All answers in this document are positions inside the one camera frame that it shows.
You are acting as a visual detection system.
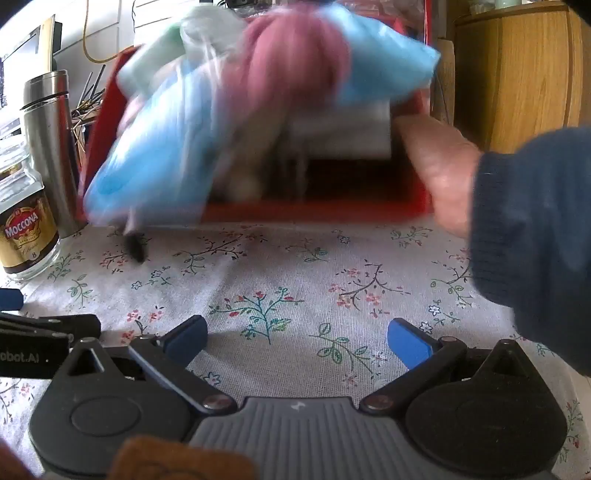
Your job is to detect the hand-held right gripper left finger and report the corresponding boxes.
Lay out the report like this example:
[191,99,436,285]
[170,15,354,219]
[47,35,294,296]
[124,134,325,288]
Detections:
[53,315,238,414]

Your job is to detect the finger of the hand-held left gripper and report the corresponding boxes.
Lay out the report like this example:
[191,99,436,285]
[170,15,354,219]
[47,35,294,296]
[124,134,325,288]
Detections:
[0,313,102,341]
[0,288,25,311]

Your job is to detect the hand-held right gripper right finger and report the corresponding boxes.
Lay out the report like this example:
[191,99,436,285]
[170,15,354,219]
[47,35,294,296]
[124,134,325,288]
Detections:
[359,318,540,414]

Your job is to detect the red plastic box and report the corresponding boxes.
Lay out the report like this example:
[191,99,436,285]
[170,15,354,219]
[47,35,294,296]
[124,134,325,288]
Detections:
[78,0,438,228]

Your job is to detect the large light blue plastic bag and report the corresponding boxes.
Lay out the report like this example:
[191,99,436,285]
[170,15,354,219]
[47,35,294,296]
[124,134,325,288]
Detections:
[82,59,262,228]

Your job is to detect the small light blue plastic bag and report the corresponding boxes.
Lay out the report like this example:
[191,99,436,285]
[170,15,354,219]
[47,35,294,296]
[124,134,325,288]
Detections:
[318,4,443,106]

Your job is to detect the white and green cloth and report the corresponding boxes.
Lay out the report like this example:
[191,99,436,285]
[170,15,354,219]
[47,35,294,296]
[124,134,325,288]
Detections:
[116,6,247,100]

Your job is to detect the pink yarn ball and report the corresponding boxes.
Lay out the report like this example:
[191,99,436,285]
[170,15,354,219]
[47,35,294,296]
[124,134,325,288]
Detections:
[239,6,355,118]

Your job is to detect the person's right forearm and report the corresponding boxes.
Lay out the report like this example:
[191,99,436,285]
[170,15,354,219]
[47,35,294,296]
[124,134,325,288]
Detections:
[467,126,591,372]

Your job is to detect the person's right hand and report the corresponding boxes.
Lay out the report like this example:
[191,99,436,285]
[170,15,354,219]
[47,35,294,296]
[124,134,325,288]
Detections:
[394,114,485,238]

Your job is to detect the glass coffee jar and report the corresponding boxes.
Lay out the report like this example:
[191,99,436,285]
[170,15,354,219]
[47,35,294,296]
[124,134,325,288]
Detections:
[0,150,62,283]

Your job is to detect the floral tablecloth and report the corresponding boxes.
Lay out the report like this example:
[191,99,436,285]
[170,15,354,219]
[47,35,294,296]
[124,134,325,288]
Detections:
[0,217,591,480]

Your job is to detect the brown fuzzy cloth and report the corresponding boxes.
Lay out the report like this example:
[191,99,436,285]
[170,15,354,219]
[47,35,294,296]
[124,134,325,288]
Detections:
[107,436,260,480]

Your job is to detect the steel thermos flask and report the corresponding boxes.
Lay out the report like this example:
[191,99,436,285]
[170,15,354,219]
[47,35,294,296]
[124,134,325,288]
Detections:
[22,69,89,238]

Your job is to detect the bundle of thin sticks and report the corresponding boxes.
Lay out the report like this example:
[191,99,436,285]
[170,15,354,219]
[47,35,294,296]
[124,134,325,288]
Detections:
[68,64,108,155]

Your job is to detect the white block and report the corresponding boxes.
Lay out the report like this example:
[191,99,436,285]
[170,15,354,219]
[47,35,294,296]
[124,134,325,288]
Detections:
[284,100,394,161]

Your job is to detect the dark screen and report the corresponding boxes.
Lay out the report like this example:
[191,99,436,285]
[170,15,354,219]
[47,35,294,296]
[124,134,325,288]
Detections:
[0,16,63,110]

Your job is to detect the wooden cabinet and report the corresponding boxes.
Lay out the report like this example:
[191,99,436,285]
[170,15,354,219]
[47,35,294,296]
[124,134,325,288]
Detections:
[453,8,591,155]

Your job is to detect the yellow cable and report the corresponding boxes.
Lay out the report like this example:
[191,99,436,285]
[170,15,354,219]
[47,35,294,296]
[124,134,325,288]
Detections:
[82,0,110,66]

